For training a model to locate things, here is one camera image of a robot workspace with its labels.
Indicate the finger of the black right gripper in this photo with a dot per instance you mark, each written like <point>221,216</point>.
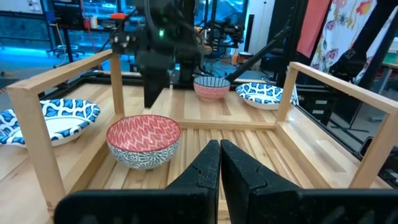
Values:
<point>154,90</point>

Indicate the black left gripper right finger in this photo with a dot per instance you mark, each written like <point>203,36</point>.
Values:
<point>255,202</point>

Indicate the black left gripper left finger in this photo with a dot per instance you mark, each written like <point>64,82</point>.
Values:
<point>186,202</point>

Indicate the bowl red outside striped inside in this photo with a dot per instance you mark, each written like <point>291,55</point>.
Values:
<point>211,91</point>

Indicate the blue white patterned plate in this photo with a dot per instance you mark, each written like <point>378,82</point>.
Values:
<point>62,121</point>
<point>261,95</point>

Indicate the black background robot arm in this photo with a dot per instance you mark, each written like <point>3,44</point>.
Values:
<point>224,32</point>

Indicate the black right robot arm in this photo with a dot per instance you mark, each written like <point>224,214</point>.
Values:
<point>188,67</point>

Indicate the light wooden shelf rack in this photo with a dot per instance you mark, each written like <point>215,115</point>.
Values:
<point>236,143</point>

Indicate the bowl red inside blue outside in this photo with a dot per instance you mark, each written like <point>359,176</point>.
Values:
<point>143,140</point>

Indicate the round stool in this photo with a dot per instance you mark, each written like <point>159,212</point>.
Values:
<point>66,49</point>

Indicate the black drawer cabinet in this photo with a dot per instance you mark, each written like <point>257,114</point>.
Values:
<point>317,105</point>

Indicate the coral red cloth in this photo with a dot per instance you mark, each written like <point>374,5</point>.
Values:
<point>311,25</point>

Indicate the white floral cloth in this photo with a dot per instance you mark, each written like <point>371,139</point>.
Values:
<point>339,34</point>

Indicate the black diagonal frame strut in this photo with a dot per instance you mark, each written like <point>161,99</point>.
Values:
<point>259,56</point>

